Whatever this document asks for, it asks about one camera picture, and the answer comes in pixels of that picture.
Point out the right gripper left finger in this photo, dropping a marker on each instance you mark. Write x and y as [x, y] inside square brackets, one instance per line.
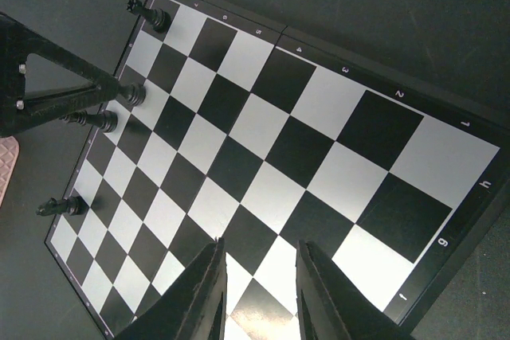
[193, 307]

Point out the black and white chessboard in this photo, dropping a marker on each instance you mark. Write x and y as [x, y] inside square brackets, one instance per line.
[259, 135]

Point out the pink metal tin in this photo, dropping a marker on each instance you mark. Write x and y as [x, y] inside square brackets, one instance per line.
[9, 152]

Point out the black rook chess piece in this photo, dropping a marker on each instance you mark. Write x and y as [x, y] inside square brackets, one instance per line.
[158, 19]

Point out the black knight chess piece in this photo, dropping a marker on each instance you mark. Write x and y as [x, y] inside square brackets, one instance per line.
[71, 205]

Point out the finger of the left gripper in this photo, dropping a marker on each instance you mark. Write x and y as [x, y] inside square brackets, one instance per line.
[42, 81]

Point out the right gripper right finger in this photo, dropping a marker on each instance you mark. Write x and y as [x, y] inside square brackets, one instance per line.
[330, 306]

